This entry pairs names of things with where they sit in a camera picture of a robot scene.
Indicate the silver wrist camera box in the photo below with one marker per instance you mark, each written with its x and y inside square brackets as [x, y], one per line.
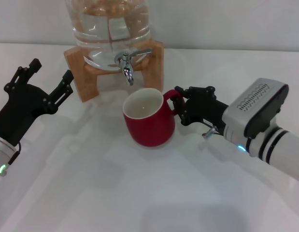
[258, 101]

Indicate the wooden dispenser stand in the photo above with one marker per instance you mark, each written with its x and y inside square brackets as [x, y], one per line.
[154, 72]

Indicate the glass water dispenser jar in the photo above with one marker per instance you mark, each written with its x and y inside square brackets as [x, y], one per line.
[110, 17]

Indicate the red ceramic cup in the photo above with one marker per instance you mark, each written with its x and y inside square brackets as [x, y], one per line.
[151, 130]

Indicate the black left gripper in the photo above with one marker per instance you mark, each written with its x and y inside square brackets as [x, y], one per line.
[21, 108]

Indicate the chrome faucet spout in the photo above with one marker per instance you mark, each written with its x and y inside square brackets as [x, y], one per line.
[127, 72]

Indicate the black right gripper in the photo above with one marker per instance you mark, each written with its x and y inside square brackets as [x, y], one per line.
[204, 108]

